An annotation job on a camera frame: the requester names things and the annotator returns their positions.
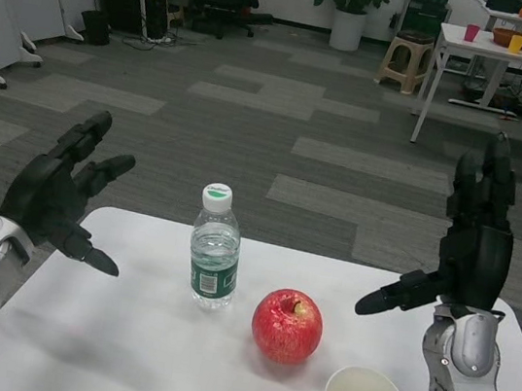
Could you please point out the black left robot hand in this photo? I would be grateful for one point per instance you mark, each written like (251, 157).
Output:
(45, 193)

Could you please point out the white table with metal legs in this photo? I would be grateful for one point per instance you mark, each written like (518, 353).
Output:
(460, 43)

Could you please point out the black waste bin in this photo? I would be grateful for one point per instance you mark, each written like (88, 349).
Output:
(95, 28)

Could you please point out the white power strip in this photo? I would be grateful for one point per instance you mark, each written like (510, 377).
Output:
(159, 40)

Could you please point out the black storage cabinet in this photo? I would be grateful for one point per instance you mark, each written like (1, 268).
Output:
(429, 9)

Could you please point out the red apple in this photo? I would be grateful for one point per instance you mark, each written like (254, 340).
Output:
(285, 329)

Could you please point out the beige plastic stool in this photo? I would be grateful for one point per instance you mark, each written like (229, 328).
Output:
(408, 45)

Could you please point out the clear water bottle green label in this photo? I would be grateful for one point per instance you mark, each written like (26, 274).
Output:
(212, 257)

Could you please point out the yellow cup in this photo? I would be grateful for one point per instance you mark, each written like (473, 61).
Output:
(516, 45)

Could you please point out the pink cup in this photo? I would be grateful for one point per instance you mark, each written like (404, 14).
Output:
(472, 34)

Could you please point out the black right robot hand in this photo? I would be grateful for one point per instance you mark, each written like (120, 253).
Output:
(477, 262)

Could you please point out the white plant pot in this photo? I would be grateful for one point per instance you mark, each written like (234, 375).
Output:
(348, 31)

